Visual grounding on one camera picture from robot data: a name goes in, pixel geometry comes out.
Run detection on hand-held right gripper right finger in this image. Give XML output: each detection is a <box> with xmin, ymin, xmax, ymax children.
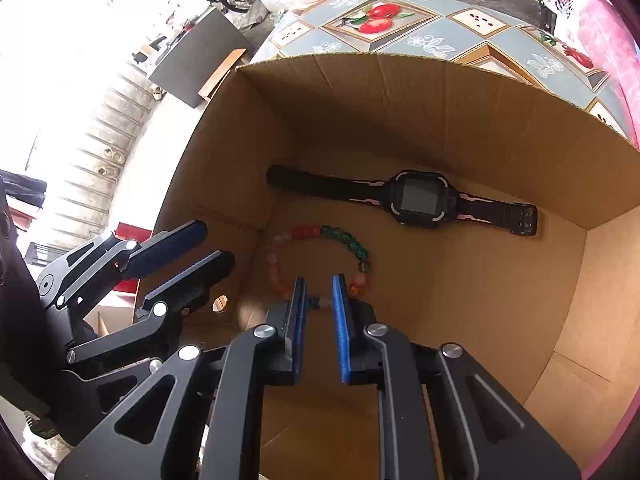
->
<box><xmin>331</xmin><ymin>273</ymin><xmax>583</xmax><ymax>480</ymax></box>

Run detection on grey cabinet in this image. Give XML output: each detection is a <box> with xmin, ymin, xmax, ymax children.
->
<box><xmin>148</xmin><ymin>7</ymin><xmax>256</xmax><ymax>109</ymax></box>

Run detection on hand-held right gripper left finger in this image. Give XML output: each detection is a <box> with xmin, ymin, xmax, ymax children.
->
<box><xmin>55</xmin><ymin>276</ymin><xmax>308</xmax><ymax>480</ymax></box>

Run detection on metal window railing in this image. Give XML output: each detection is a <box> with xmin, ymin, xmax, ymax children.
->
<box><xmin>25</xmin><ymin>60</ymin><xmax>161</xmax><ymax>261</ymax></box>

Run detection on multicolour bead bracelet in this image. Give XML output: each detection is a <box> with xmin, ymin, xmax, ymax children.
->
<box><xmin>265</xmin><ymin>224</ymin><xmax>373</xmax><ymax>311</ymax></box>

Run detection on large cardboard box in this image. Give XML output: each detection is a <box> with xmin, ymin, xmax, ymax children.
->
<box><xmin>132</xmin><ymin>51</ymin><xmax>640</xmax><ymax>480</ymax></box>

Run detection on small cardboard box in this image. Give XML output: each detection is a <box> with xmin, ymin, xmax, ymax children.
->
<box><xmin>97</xmin><ymin>307</ymin><xmax>137</xmax><ymax>337</ymax></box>

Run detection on pink blanket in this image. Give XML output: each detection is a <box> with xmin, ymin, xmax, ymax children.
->
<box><xmin>542</xmin><ymin>0</ymin><xmax>640</xmax><ymax>151</ymax></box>

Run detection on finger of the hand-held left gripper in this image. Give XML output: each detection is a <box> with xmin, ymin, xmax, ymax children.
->
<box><xmin>37</xmin><ymin>219</ymin><xmax>209</xmax><ymax>311</ymax></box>
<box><xmin>67</xmin><ymin>249</ymin><xmax>236</xmax><ymax>366</ymax></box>

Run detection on black wrist watch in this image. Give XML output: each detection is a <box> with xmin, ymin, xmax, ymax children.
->
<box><xmin>266</xmin><ymin>164</ymin><xmax>539</xmax><ymax>237</ymax></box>

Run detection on fruit print tablecloth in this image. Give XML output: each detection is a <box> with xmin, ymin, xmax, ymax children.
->
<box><xmin>254</xmin><ymin>0</ymin><xmax>633</xmax><ymax>151</ymax></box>

